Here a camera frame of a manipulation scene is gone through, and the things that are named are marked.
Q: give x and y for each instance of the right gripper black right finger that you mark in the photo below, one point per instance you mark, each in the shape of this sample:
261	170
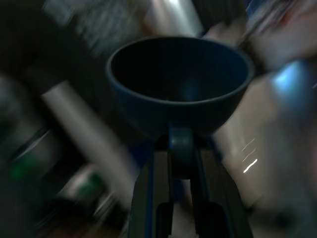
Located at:
215	198

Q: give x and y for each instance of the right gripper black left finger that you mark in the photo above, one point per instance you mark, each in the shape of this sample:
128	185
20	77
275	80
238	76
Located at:
153	198

